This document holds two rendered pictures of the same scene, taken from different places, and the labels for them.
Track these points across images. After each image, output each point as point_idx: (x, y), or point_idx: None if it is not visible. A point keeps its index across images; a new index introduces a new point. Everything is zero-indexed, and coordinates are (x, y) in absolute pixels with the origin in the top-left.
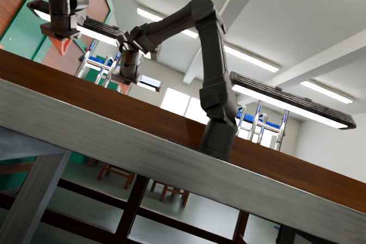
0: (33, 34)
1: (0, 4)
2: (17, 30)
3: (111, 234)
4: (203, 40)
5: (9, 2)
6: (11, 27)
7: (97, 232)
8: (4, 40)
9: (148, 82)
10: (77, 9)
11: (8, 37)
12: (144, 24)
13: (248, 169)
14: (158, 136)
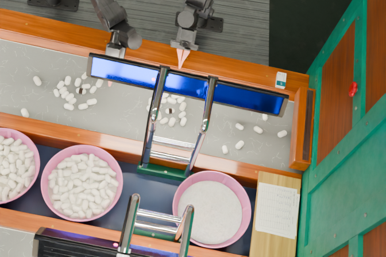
0: (329, 203)
1: (334, 128)
2: (323, 172)
3: None
4: None
5: (338, 132)
6: (322, 162)
7: None
8: (314, 172)
9: (73, 234)
10: (185, 28)
11: (316, 172)
12: (118, 3)
13: None
14: None
